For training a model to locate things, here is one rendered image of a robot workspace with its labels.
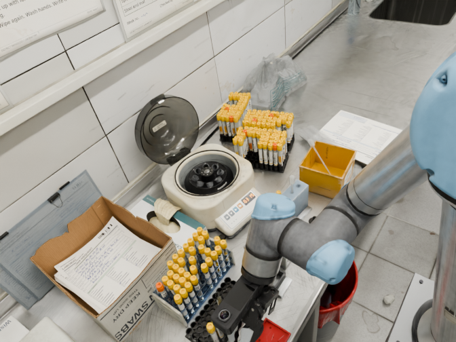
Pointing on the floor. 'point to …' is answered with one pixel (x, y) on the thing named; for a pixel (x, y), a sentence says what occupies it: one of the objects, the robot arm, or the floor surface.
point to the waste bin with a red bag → (330, 323)
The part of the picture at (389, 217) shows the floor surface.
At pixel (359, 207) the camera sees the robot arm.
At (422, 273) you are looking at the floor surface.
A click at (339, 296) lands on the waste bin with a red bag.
